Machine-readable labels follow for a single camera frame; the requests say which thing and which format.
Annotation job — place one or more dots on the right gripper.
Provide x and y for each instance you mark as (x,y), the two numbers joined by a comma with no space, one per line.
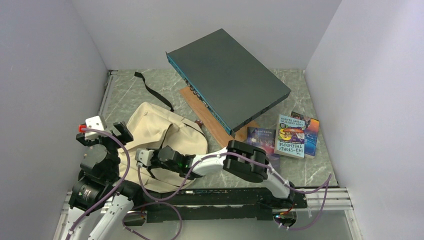
(153,166)

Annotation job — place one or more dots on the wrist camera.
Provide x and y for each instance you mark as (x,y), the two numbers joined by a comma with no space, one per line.
(144,156)
(95,122)

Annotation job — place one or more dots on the cream canvas backpack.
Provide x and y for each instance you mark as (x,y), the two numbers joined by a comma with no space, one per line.
(153,127)

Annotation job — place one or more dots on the treehouse paperback book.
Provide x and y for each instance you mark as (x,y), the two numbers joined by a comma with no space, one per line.
(290,137)

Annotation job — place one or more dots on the dark purple paperback book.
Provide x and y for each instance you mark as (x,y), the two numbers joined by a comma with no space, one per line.
(264,138)

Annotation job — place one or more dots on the blue orange paperback book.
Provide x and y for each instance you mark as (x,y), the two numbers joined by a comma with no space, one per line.
(311,130)

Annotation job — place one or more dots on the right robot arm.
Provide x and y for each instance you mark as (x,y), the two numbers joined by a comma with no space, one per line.
(240,159)

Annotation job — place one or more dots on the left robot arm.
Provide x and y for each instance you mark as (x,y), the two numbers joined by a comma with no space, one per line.
(101,197)

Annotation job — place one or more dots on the brown pipe tee fitting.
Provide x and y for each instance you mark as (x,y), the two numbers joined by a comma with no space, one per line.
(199,123)

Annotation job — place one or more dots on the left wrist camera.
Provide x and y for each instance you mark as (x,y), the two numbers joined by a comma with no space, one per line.
(95,122)

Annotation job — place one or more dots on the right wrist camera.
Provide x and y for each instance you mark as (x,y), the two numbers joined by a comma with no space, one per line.
(144,156)

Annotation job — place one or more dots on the dark grey network switch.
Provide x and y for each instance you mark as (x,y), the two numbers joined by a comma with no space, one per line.
(234,86)

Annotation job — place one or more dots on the wooden board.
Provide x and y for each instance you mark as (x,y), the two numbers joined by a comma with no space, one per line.
(209,121)

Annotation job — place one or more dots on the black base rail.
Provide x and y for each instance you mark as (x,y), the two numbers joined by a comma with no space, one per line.
(220,204)

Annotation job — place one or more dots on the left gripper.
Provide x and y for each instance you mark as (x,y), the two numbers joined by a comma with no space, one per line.
(86,141)

